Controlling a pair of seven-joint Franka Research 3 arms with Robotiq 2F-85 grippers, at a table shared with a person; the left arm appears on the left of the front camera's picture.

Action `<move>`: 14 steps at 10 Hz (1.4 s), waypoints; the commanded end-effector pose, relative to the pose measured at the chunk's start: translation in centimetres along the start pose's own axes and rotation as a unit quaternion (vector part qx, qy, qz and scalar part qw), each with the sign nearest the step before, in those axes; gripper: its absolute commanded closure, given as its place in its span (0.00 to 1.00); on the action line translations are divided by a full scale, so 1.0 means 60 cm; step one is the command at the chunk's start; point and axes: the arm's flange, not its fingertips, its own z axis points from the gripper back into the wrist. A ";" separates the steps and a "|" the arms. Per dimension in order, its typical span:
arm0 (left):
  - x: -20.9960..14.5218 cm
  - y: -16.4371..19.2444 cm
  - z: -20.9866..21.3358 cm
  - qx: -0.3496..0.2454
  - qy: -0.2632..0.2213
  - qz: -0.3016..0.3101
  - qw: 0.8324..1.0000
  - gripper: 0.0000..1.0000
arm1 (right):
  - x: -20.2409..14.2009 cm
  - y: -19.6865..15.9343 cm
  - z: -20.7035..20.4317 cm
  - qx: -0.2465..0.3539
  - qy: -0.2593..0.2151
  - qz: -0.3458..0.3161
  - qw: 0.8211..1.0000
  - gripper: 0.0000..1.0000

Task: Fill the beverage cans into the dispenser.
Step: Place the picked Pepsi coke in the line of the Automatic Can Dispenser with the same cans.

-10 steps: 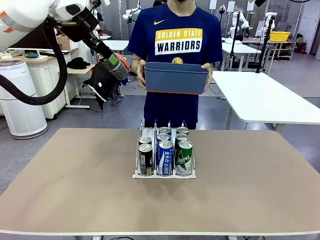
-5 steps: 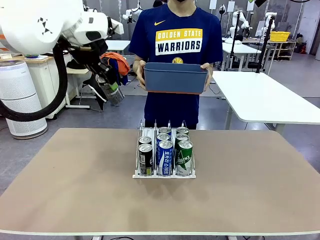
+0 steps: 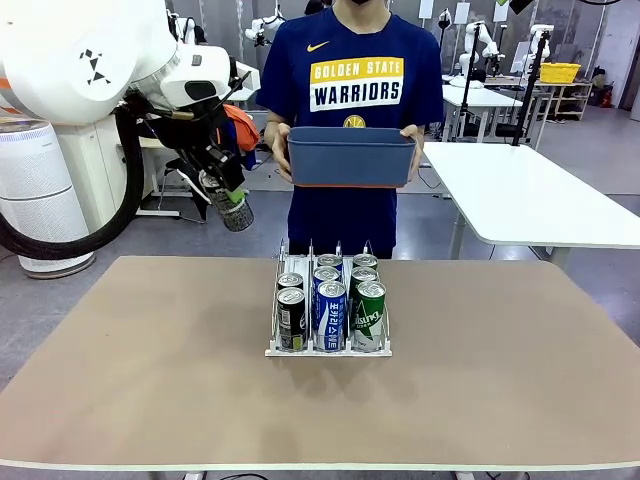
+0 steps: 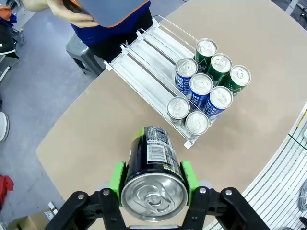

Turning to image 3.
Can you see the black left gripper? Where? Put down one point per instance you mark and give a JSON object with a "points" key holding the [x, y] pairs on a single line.
{"points": [[220, 160]]}

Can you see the black beverage can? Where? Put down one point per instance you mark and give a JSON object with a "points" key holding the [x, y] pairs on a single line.
{"points": [[290, 280], [235, 215], [291, 320]]}

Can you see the blue plastic bin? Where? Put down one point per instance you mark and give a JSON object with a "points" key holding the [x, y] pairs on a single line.
{"points": [[350, 160]]}

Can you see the blue beverage can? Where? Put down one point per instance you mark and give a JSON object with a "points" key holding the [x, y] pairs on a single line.
{"points": [[331, 320], [330, 260], [326, 274]]}

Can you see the green beverage can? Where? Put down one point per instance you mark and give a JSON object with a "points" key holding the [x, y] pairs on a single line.
{"points": [[365, 261], [369, 320], [365, 275]]}

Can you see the person's right forearm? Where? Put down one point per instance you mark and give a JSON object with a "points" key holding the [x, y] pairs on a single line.
{"points": [[272, 119]]}

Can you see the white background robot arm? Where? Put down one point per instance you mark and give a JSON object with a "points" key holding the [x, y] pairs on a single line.
{"points": [[480, 40], [265, 24], [537, 42]]}

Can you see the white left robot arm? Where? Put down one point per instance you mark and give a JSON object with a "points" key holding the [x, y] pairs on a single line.
{"points": [[75, 60]]}

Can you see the white can dispenser rack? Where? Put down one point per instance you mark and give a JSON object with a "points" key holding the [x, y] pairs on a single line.
{"points": [[330, 353]]}

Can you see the person's right hand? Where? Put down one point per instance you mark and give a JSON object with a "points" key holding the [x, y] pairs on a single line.
{"points": [[280, 150]]}

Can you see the person's left hand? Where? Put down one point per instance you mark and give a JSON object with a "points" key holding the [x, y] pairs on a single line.
{"points": [[416, 134]]}

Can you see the orange jacket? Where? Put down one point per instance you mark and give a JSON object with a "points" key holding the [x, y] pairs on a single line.
{"points": [[245, 130]]}

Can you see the small wooden side table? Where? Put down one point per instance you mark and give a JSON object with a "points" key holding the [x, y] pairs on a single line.
{"points": [[160, 214]]}

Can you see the wooden desk with white cabinet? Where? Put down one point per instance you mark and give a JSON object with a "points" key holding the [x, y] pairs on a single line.
{"points": [[95, 165]]}

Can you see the white and red robot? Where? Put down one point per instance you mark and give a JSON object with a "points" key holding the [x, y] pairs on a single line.
{"points": [[187, 30]]}

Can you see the person in blue t-shirt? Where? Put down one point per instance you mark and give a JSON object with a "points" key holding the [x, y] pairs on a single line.
{"points": [[350, 60]]}

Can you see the white cylindrical air purifier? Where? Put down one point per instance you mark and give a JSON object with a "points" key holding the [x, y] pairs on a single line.
{"points": [[30, 165]]}

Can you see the black pole stand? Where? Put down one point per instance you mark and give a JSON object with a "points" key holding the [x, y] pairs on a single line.
{"points": [[468, 90]]}

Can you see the white workshop table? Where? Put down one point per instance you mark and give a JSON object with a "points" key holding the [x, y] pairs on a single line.
{"points": [[480, 97]]}

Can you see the large white table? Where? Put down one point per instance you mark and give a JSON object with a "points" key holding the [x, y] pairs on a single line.
{"points": [[525, 200]]}

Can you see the black tripod stand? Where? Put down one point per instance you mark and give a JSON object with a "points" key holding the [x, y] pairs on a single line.
{"points": [[531, 90]]}

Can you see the wooden shelf table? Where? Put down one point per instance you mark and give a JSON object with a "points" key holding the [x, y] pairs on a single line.
{"points": [[565, 95]]}

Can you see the yellow plastic crate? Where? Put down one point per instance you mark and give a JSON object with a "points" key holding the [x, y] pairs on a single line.
{"points": [[560, 72]]}

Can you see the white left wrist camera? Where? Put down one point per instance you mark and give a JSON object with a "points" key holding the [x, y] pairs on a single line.
{"points": [[233, 75]]}

